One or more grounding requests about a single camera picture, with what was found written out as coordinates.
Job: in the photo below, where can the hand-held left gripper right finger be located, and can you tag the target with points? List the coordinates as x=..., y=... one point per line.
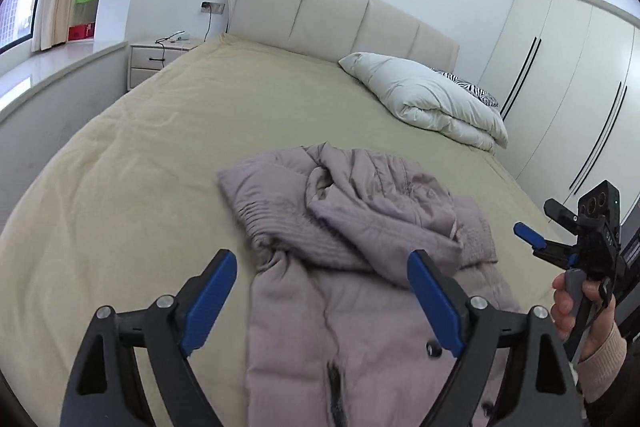
x=435, y=302

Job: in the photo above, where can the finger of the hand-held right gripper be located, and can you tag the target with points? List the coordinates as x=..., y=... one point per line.
x=560, y=213
x=530, y=234

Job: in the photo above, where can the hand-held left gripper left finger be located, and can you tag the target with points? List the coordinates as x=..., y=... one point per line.
x=210, y=302

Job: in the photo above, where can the mauve hooded puffer coat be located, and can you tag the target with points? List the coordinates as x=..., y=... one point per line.
x=360, y=307

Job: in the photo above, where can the person's right forearm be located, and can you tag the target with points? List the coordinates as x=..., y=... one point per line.
x=607, y=367

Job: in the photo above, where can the person's right hand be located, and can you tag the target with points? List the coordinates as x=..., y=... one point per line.
x=562, y=314

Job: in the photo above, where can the white wardrobe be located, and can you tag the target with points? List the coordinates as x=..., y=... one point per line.
x=565, y=82

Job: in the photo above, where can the zebra print pillow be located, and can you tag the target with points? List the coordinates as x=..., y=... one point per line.
x=475, y=92

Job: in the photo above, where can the bed with tan sheet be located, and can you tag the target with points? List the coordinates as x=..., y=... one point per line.
x=150, y=157

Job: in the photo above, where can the white folded duvet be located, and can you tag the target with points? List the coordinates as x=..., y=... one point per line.
x=425, y=102

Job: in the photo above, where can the white nightstand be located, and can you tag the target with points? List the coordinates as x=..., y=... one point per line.
x=150, y=67

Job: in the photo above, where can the small white device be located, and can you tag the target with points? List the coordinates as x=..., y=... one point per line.
x=181, y=36

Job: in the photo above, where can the white window ledge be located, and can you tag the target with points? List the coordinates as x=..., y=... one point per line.
x=50, y=72

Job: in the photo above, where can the beige padded headboard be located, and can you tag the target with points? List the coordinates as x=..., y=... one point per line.
x=340, y=12

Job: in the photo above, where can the red box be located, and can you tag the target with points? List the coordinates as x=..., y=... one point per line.
x=81, y=32

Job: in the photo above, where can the window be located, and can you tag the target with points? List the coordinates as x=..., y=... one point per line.
x=20, y=2

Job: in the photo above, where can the wall power outlet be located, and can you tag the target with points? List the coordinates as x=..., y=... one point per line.
x=212, y=7

